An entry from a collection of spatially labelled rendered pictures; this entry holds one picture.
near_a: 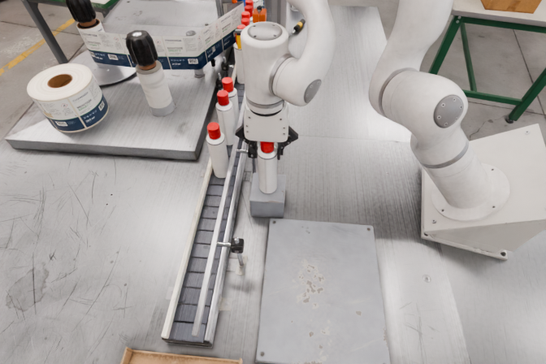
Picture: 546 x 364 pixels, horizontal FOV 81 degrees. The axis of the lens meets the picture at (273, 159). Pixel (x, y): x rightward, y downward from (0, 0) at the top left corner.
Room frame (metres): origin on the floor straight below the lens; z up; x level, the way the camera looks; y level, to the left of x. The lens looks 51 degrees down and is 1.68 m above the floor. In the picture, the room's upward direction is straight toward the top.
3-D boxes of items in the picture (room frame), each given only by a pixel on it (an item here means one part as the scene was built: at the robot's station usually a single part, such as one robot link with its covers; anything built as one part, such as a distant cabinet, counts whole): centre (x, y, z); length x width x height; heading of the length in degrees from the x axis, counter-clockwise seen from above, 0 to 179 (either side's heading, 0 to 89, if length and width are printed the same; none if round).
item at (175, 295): (0.67, 0.19, 0.91); 1.07 x 0.01 x 0.02; 175
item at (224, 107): (0.74, 0.15, 0.98); 0.05 x 0.05 x 0.20
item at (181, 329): (0.96, 0.13, 0.86); 1.65 x 0.08 x 0.04; 175
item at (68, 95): (0.88, 0.71, 0.95); 0.20 x 0.20 x 0.14
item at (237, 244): (0.33, 0.11, 0.91); 0.07 x 0.03 x 0.16; 85
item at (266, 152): (0.52, 0.01, 1.02); 0.05 x 0.05 x 0.20
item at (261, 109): (0.52, 0.01, 1.25); 0.09 x 0.08 x 0.03; 85
